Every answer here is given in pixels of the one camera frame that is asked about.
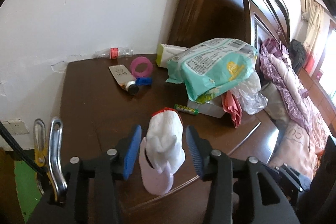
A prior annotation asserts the patterned curtain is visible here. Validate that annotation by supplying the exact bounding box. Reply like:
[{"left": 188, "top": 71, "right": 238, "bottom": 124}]
[{"left": 303, "top": 2, "right": 326, "bottom": 62}]

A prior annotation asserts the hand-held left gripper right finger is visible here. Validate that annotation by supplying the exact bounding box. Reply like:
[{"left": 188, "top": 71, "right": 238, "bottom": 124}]
[{"left": 186, "top": 126, "right": 300, "bottom": 224}]

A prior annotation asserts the white and pink sock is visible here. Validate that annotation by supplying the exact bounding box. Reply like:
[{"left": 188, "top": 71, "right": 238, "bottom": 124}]
[{"left": 139, "top": 107, "right": 186, "bottom": 196}]

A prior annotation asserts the dark cloth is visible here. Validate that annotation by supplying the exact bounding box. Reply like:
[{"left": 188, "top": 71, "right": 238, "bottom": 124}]
[{"left": 289, "top": 39, "right": 306, "bottom": 73}]

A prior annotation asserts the brown wooden nightstand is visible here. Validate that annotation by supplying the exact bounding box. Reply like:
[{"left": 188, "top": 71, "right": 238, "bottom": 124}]
[{"left": 59, "top": 53, "right": 280, "bottom": 216}]

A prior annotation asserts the metal spring clip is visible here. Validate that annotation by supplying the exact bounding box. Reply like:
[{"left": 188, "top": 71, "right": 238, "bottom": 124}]
[{"left": 34, "top": 116, "right": 67, "bottom": 199}]

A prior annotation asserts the orange wooden door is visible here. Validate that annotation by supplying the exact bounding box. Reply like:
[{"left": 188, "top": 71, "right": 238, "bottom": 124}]
[{"left": 0, "top": 148, "right": 28, "bottom": 224}]

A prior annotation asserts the purple ruffled pink pillow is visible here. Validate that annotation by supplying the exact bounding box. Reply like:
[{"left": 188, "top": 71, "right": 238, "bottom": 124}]
[{"left": 259, "top": 38, "right": 314, "bottom": 135}]

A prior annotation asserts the teal diaper package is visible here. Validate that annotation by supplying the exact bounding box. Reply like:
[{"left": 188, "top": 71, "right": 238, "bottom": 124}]
[{"left": 165, "top": 38, "right": 259, "bottom": 102}]

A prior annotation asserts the white tube black cap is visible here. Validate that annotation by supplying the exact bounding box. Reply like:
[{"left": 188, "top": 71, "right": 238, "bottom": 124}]
[{"left": 109, "top": 64, "right": 139, "bottom": 95}]

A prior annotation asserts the thick black cable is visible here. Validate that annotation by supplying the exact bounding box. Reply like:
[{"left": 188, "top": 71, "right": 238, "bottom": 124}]
[{"left": 0, "top": 123, "right": 46, "bottom": 177}]

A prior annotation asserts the white plastic tray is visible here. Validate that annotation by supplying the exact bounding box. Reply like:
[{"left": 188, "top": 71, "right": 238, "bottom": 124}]
[{"left": 187, "top": 98, "right": 226, "bottom": 118}]

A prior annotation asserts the window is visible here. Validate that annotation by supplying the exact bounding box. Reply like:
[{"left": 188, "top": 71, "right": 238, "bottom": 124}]
[{"left": 318, "top": 25, "right": 336, "bottom": 109}]

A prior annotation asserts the dark wooden headboard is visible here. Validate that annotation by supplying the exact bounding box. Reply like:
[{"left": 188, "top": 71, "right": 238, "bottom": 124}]
[{"left": 168, "top": 0, "right": 292, "bottom": 77}]

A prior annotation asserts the clear plastic bottle red label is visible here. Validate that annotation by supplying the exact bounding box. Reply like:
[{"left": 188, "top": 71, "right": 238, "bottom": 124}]
[{"left": 95, "top": 47, "right": 134, "bottom": 60}]

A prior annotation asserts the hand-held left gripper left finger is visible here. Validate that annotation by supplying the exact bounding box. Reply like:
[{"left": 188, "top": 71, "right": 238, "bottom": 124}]
[{"left": 28, "top": 124, "right": 142, "bottom": 224}]

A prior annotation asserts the white and green carton box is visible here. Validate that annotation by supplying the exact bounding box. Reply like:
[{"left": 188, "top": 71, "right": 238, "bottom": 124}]
[{"left": 156, "top": 43, "right": 189, "bottom": 68}]

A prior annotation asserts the red bag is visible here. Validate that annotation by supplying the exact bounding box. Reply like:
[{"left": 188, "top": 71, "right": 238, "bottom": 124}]
[{"left": 304, "top": 52, "right": 317, "bottom": 73}]

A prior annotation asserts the pink ring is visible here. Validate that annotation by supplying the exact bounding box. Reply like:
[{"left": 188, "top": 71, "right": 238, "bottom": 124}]
[{"left": 130, "top": 56, "right": 153, "bottom": 78}]

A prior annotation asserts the white wall socket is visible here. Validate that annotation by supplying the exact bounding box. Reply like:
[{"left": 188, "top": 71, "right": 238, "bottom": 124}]
[{"left": 0, "top": 119, "right": 30, "bottom": 135}]

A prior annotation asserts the pink plastic bag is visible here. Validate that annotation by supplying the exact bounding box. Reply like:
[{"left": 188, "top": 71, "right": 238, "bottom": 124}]
[{"left": 222, "top": 90, "right": 243, "bottom": 128}]

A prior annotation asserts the green battery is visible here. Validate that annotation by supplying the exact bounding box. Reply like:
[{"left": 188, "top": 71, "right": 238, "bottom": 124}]
[{"left": 175, "top": 104, "right": 199, "bottom": 115}]

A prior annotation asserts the clear plastic bag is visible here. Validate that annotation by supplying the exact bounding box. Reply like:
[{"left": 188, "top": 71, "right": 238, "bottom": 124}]
[{"left": 231, "top": 70, "right": 268, "bottom": 115}]

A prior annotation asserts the wooden window bench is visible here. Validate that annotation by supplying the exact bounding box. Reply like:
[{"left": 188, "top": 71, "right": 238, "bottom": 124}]
[{"left": 299, "top": 67, "right": 334, "bottom": 122}]

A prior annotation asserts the small blue plastic item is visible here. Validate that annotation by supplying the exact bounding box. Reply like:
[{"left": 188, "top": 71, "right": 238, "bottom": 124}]
[{"left": 136, "top": 77, "right": 153, "bottom": 87}]

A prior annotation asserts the grey pillow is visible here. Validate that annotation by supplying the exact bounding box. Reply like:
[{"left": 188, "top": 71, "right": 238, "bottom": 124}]
[{"left": 260, "top": 82, "right": 289, "bottom": 119}]

